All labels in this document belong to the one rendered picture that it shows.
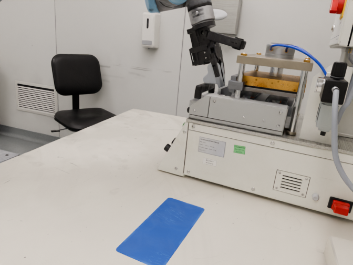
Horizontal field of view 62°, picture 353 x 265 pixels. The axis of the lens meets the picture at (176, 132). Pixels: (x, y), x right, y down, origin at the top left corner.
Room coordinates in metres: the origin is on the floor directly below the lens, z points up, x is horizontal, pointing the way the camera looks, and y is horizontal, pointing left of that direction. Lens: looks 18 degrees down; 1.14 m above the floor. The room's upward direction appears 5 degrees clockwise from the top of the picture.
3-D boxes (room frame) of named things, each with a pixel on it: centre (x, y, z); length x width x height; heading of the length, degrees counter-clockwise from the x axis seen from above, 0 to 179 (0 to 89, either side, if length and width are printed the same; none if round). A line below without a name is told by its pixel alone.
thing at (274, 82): (0.86, -0.27, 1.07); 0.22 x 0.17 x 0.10; 158
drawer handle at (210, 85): (0.94, -0.08, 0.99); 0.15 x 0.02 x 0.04; 158
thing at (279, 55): (0.83, -0.29, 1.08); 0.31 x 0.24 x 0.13; 158
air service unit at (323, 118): (0.61, -0.31, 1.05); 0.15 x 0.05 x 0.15; 158
